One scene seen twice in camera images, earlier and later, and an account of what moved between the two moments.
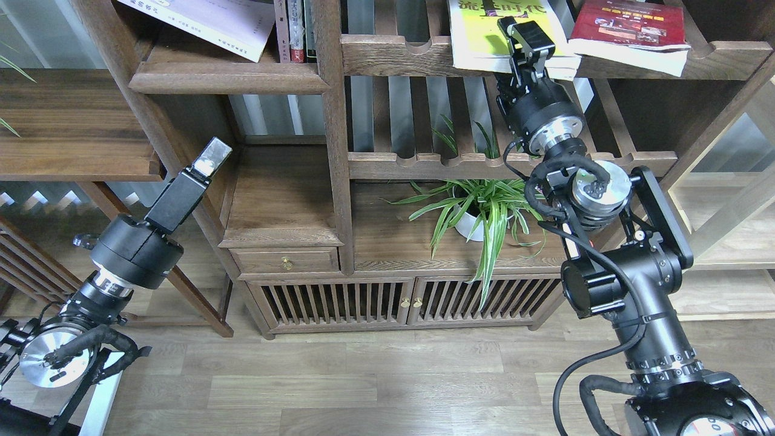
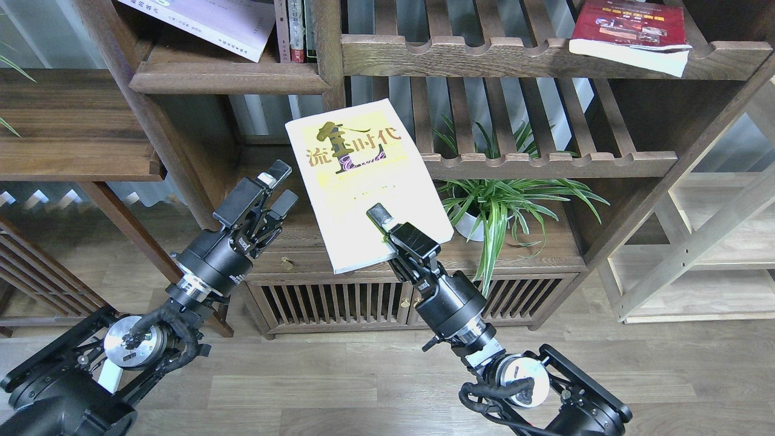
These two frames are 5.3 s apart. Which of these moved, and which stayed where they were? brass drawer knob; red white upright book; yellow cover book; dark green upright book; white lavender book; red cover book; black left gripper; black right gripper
Moved: black right gripper; black left gripper; yellow cover book
Stayed: brass drawer knob; red white upright book; red cover book; dark green upright book; white lavender book
